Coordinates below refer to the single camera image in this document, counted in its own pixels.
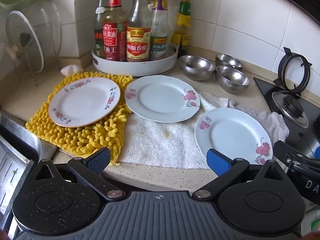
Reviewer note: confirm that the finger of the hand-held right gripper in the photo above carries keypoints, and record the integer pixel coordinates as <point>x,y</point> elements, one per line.
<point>286,152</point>

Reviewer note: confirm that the gold-rimmed floral plate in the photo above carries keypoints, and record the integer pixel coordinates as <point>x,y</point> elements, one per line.
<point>82,102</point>

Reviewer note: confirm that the white rotating condiment rack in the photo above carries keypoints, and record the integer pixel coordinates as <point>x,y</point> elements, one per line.
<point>160,65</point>

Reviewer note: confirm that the green yellow labelled oil bottle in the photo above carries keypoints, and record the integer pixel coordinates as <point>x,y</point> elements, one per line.
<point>185,20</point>

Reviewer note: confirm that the yellow-capped vinegar bottle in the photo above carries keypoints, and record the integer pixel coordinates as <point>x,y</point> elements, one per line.
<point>138,45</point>

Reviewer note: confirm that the steel sink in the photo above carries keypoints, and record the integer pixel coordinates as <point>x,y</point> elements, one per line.
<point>15,130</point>

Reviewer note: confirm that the red-capped soy sauce bottle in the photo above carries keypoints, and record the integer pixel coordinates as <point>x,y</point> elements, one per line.
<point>113,37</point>

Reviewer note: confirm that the purple-labelled clear bottle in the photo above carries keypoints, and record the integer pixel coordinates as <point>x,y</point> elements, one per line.
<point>158,30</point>

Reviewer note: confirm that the green-capped clear bottle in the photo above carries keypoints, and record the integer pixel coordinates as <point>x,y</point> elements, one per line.
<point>100,17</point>

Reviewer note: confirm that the black iron pan support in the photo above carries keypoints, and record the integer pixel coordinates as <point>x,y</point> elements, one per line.
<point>282,65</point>

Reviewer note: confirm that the black glass gas stove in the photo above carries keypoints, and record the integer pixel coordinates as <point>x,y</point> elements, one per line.
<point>265,87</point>

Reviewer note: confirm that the white terry towel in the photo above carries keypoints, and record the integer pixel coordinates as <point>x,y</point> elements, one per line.
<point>155,140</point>

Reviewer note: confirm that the small steel bowl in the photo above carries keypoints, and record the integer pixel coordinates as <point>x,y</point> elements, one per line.
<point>232,80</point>
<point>230,60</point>

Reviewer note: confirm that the white plate pink flowers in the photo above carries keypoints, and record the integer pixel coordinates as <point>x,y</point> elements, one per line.
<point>162,97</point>
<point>232,132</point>

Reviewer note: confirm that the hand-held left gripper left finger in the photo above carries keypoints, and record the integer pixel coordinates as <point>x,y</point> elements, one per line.
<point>100,158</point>

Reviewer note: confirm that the large steel bowl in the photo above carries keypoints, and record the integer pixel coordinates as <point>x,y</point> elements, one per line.
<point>197,67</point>

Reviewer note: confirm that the clear glass pot lid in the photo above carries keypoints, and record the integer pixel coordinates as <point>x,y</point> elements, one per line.
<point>50,30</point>

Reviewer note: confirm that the yellow chenille mat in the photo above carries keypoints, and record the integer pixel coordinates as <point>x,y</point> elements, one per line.
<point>75,140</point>

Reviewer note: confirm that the white-rimmed glass pot lid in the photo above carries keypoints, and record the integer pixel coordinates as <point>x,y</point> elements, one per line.
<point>15,25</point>

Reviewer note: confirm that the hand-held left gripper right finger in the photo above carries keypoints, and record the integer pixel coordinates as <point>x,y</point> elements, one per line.
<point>218,161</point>

